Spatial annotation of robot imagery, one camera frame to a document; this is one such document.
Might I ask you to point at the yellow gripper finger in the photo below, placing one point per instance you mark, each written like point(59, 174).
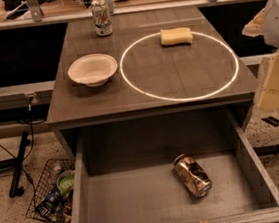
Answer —
point(269, 97)
point(255, 26)

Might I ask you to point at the orange soda can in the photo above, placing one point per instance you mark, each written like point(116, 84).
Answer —
point(194, 177)

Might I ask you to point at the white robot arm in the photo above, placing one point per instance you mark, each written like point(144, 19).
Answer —
point(266, 23)

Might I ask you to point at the green white soda can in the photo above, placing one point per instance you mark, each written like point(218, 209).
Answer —
point(101, 17)

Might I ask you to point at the grey open drawer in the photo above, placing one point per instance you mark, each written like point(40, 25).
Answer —
point(125, 172)

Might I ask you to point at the black power adapter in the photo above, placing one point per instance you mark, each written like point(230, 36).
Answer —
point(271, 121)

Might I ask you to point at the yellow sponge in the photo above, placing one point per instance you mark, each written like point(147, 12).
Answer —
point(175, 36)

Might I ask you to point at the white paper bowl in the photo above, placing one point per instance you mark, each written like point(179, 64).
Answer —
point(92, 70)

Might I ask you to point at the green lidded cup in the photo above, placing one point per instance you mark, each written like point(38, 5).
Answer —
point(65, 182)

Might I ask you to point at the blue snack bag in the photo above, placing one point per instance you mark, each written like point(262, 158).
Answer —
point(48, 206)

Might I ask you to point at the black stand leg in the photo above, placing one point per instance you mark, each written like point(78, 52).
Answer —
point(17, 164)

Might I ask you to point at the black wire basket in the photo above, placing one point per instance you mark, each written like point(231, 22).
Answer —
point(53, 168)

